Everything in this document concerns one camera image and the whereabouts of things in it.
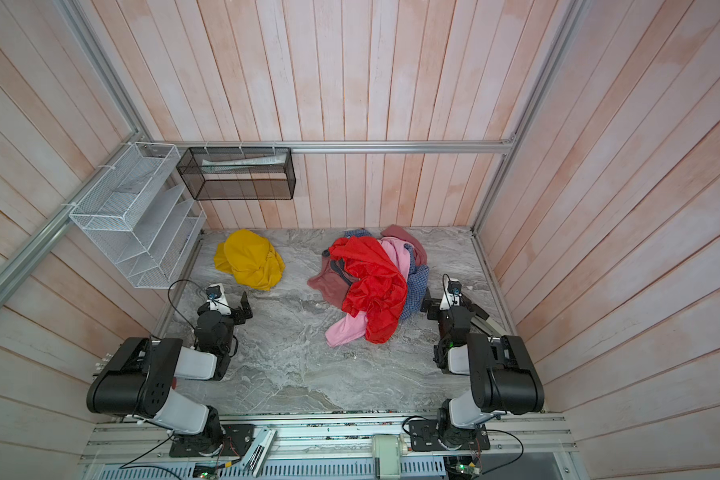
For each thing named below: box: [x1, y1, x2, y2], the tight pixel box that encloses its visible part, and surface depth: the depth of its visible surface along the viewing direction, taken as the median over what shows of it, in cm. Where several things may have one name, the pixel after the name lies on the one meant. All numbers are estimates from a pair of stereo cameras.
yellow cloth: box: [214, 229, 286, 291], surface depth 106 cm
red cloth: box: [328, 236, 408, 344], surface depth 91 cm
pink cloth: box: [325, 237, 411, 348], surface depth 91 cm
